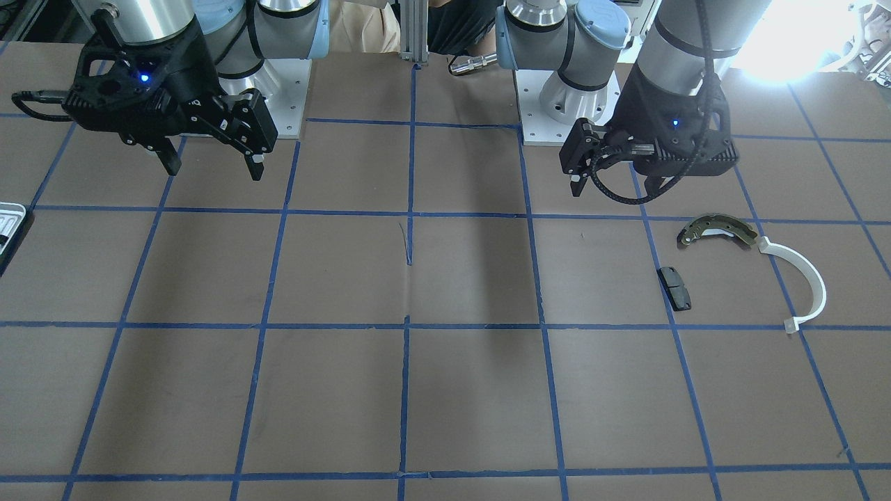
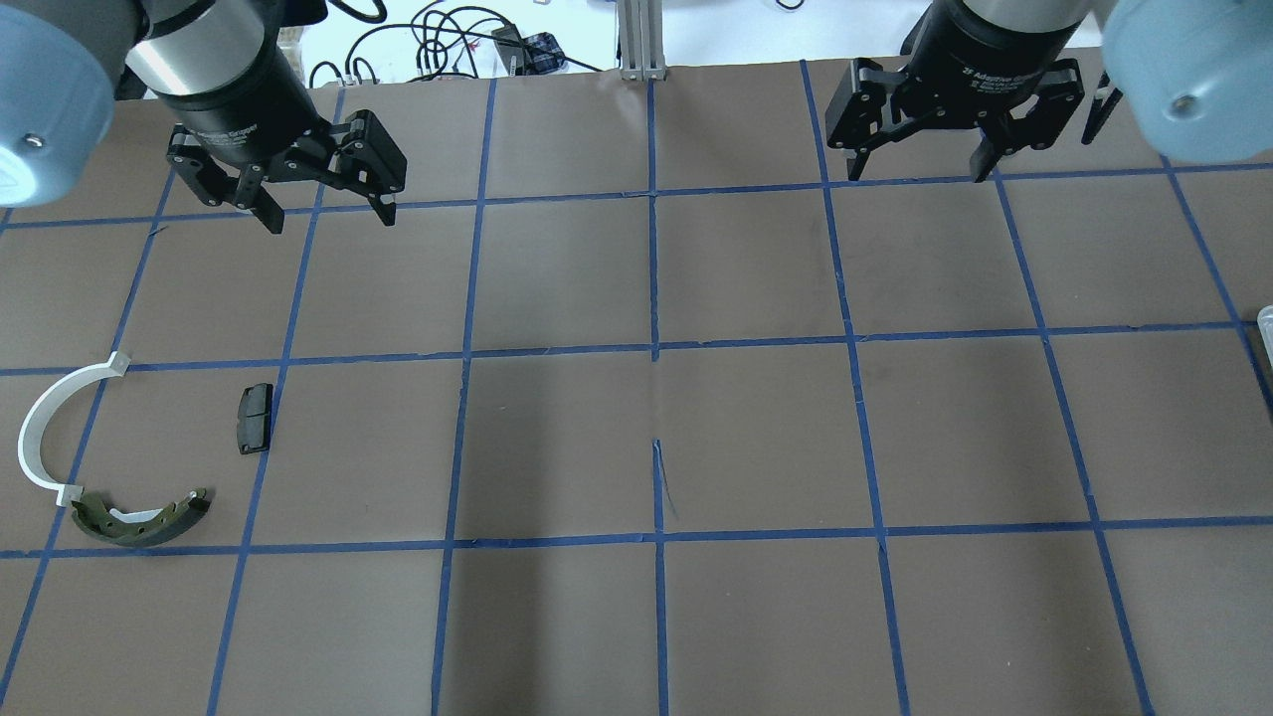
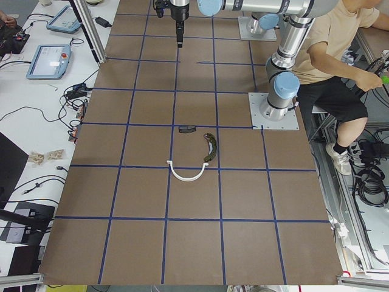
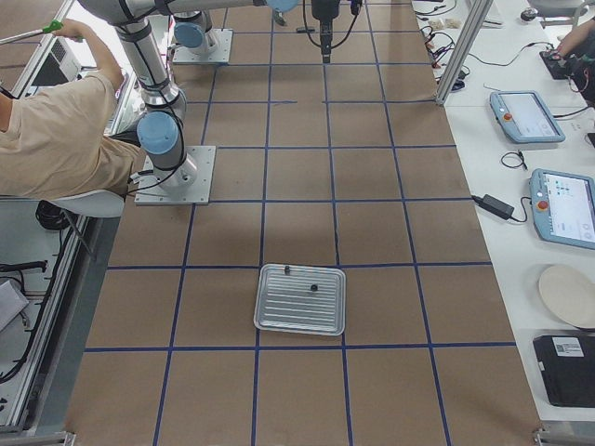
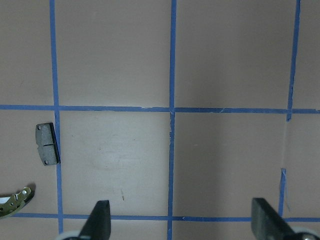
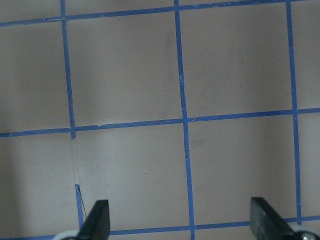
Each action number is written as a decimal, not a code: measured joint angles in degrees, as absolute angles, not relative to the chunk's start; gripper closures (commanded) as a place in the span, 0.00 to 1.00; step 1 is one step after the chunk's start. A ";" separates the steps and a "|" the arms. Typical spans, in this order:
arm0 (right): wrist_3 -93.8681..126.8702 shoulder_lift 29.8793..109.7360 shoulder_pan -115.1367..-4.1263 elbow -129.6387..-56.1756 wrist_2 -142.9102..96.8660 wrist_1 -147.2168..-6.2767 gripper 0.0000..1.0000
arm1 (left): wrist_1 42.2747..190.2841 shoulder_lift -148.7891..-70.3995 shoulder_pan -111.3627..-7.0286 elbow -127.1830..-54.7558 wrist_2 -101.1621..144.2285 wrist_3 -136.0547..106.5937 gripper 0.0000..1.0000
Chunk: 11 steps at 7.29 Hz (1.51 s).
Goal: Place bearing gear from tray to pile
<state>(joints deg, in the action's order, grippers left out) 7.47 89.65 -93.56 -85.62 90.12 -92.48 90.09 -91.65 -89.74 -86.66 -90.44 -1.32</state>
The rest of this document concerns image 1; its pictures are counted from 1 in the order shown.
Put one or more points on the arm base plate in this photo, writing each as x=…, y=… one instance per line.
x=549, y=108
x=284, y=84

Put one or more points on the white curved plastic part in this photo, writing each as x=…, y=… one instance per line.
x=811, y=274

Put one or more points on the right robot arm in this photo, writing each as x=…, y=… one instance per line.
x=242, y=35

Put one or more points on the aluminium frame post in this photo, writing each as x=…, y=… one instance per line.
x=413, y=32

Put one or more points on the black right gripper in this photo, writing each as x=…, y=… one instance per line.
x=197, y=78

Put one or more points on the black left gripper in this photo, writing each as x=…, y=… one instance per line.
x=632, y=111

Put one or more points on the black brake pad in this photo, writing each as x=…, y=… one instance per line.
x=675, y=289

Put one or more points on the person in beige clothes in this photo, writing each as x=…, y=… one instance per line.
x=364, y=27

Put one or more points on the olive metal brake shoe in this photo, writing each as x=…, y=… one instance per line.
x=717, y=225

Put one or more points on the metal cable connector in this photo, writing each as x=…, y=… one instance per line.
x=471, y=64

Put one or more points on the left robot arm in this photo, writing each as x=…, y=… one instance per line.
x=688, y=49

